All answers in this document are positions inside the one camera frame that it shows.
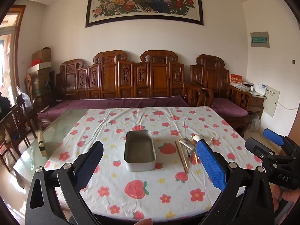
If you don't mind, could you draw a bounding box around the cream plastic spoon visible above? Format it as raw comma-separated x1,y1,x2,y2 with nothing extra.
191,135,204,146

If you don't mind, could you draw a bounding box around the strawberry print tablecloth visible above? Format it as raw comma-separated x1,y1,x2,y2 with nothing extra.
44,106,264,222

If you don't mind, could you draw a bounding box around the wooden side table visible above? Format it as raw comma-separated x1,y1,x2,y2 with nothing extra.
248,91,265,120

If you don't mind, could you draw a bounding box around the white electrical cabinet door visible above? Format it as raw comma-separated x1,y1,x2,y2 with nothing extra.
262,86,280,118

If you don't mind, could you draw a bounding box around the long purple seat cushion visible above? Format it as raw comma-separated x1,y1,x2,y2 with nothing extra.
37,96,189,119

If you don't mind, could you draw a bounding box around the metal tin container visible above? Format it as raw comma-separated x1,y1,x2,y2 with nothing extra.
124,130,157,172

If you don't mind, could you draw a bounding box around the person's left hand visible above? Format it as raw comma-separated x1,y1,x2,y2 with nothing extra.
131,218,153,225

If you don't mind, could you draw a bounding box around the framed peacock painting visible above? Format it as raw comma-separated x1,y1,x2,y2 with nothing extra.
85,0,204,28

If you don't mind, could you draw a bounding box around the large cardboard box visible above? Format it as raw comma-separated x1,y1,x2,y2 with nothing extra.
29,69,55,86

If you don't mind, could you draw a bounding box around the wooden door frame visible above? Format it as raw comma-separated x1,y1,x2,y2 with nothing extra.
0,5,26,94

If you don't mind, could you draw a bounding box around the dark jacket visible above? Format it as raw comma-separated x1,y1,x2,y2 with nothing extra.
0,91,11,122

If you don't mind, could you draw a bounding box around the white flat box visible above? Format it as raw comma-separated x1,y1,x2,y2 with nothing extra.
28,61,52,74

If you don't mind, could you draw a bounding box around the wooden dining chair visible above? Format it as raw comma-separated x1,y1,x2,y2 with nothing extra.
14,94,38,141
0,105,26,171

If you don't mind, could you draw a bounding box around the person's right hand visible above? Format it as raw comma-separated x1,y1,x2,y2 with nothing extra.
273,186,300,212

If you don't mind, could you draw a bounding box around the grey wall panel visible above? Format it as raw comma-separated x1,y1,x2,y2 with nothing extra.
250,31,269,48

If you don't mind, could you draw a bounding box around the square purple seat cushion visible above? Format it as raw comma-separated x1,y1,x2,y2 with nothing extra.
211,98,249,118

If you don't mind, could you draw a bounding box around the grey duster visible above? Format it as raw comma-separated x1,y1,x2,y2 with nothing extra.
248,112,262,132

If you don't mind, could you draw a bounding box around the red gift box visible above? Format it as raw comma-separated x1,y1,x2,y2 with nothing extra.
230,73,243,86

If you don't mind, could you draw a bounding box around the carved wooden sofa bench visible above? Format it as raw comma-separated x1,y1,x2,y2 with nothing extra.
33,50,203,132

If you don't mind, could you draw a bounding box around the carved wooden armchair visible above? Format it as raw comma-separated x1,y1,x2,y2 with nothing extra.
190,54,252,137

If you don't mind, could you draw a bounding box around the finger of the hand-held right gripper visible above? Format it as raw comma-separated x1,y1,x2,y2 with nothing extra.
245,138,275,160
263,128,292,147

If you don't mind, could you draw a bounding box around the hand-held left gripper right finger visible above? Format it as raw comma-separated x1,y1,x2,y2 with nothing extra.
196,140,275,225

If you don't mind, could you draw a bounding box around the clear plastic bag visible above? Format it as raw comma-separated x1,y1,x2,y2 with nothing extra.
16,86,32,109

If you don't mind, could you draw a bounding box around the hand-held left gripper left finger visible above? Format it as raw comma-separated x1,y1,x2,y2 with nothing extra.
25,141,104,225

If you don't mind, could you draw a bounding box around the cream plastic fork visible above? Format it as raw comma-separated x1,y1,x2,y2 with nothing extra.
206,135,219,146

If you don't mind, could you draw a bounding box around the brown cardboard box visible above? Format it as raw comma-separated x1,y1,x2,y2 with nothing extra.
32,47,52,63

